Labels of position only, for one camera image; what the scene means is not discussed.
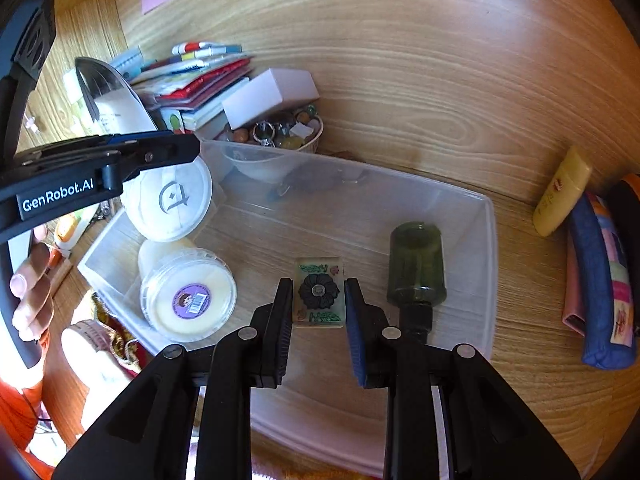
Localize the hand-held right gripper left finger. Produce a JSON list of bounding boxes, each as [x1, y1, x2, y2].
[[52, 277, 296, 480]]

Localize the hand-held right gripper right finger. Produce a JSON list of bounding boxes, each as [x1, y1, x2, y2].
[[344, 277, 581, 480]]

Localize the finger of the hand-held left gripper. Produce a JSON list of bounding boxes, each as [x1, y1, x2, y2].
[[12, 130, 202, 196]]

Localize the flower pattern tile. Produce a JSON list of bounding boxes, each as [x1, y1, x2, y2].
[[292, 257, 347, 328]]

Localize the round container grey logo lid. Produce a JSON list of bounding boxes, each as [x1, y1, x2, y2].
[[121, 155, 213, 243]]

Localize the clear plastic storage box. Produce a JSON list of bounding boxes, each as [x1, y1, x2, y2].
[[77, 140, 498, 478]]

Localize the red velvet pouch gold trim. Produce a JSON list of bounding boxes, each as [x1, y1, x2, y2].
[[90, 290, 147, 377]]

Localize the white cloth pouch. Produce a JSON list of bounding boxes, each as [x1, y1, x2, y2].
[[61, 320, 136, 411]]

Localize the wooden desktop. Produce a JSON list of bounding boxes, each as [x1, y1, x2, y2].
[[0, 60, 640, 480]]

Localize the person's left hand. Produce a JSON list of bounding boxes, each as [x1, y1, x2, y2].
[[9, 224, 55, 345]]

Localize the orange and green squeeze bottle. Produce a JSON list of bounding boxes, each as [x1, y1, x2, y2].
[[52, 205, 101, 261]]

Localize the white paper sheets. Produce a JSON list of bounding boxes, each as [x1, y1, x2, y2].
[[75, 57, 161, 136]]

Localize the dark green bottle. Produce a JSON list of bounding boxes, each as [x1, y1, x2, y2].
[[386, 221, 448, 346]]

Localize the round container purple label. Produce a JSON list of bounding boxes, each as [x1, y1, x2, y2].
[[137, 237, 237, 343]]

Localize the colourful striped booklet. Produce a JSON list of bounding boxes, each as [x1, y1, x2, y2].
[[171, 40, 243, 57]]

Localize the pile of beads and rings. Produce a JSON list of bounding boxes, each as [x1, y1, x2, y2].
[[230, 104, 321, 150]]

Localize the white rectangular box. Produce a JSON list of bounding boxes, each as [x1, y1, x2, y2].
[[221, 67, 321, 132]]

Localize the white bowl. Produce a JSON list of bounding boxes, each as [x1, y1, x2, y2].
[[220, 110, 325, 183]]

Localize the pink case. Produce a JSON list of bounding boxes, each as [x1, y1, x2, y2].
[[561, 255, 586, 336]]

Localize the person's orange clothing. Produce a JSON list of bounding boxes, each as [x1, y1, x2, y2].
[[0, 380, 56, 468]]

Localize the blue pencil case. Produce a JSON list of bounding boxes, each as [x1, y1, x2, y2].
[[567, 192, 637, 370]]

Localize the yellow tube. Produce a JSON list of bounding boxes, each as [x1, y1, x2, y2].
[[532, 146, 592, 237]]

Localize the black and orange round container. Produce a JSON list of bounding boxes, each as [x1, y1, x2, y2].
[[607, 172, 640, 241]]

